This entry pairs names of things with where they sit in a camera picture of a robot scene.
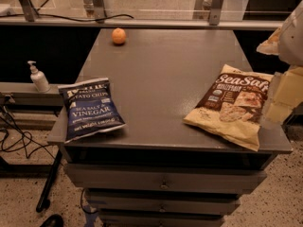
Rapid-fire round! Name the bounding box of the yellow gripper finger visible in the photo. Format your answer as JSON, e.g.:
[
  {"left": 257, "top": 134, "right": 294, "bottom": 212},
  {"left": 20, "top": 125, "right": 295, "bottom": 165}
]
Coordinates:
[
  {"left": 262, "top": 66, "right": 303, "bottom": 125},
  {"left": 257, "top": 27, "right": 281, "bottom": 56}
]

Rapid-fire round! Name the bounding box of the brown sea salt chip bag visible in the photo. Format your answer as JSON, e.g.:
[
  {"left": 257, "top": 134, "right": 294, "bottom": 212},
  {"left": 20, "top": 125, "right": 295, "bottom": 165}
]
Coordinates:
[{"left": 183, "top": 64, "right": 273, "bottom": 151}]

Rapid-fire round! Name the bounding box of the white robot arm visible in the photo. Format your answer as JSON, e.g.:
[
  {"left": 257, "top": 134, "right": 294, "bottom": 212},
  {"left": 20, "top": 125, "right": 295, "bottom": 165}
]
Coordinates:
[{"left": 257, "top": 1, "right": 303, "bottom": 129}]

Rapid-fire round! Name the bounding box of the blue vinegar chip bag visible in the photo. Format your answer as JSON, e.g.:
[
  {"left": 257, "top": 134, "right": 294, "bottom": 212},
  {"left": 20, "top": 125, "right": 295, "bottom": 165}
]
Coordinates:
[{"left": 58, "top": 78, "right": 125, "bottom": 143}]

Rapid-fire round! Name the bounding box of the top drawer with knob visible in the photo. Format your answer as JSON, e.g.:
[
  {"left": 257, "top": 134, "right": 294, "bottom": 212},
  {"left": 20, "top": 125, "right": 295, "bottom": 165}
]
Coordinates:
[{"left": 65, "top": 164, "right": 266, "bottom": 194}]

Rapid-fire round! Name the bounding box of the drawer with knob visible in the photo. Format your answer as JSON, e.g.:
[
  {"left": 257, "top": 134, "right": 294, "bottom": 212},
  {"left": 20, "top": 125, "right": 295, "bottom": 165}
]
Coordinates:
[
  {"left": 85, "top": 189, "right": 240, "bottom": 216},
  {"left": 65, "top": 164, "right": 266, "bottom": 194}
]

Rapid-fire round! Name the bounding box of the middle drawer with knob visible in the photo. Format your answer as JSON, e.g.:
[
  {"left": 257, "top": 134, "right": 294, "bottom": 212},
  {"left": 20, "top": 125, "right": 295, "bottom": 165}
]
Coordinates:
[{"left": 85, "top": 189, "right": 240, "bottom": 216}]

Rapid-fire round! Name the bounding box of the grey drawer cabinet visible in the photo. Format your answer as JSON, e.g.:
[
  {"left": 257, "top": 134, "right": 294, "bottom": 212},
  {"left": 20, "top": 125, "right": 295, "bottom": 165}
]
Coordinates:
[{"left": 46, "top": 27, "right": 294, "bottom": 227}]

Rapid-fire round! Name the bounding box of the orange fruit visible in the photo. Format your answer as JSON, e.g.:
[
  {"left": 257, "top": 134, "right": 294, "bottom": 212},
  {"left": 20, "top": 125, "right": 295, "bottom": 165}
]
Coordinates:
[{"left": 112, "top": 28, "right": 126, "bottom": 44}]

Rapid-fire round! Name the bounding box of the bottom drawer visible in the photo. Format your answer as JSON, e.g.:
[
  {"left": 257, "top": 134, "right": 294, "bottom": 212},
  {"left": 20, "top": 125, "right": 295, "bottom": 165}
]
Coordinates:
[{"left": 99, "top": 210, "right": 223, "bottom": 227}]

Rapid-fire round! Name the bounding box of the white pump soap bottle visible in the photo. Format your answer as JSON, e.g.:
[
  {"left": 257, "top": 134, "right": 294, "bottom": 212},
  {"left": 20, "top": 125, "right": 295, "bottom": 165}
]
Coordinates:
[{"left": 27, "top": 61, "right": 50, "bottom": 93}]

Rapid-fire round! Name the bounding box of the black shoe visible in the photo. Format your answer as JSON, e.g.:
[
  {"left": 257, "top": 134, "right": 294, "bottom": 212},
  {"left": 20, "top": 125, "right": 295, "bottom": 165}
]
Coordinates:
[{"left": 40, "top": 215, "right": 63, "bottom": 227}]

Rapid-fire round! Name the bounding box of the black metal leg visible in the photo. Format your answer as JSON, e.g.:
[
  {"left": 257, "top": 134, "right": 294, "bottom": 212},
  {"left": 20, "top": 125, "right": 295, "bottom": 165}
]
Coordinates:
[{"left": 36, "top": 151, "right": 62, "bottom": 213}]

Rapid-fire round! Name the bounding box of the black cable on ledge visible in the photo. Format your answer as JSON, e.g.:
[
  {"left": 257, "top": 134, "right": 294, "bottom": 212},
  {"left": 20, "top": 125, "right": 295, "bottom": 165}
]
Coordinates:
[{"left": 0, "top": 0, "right": 134, "bottom": 23}]

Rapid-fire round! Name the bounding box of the black cable bundle on floor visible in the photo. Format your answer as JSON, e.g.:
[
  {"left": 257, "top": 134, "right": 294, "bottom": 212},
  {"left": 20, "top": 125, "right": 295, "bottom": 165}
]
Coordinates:
[{"left": 0, "top": 93, "right": 58, "bottom": 160}]

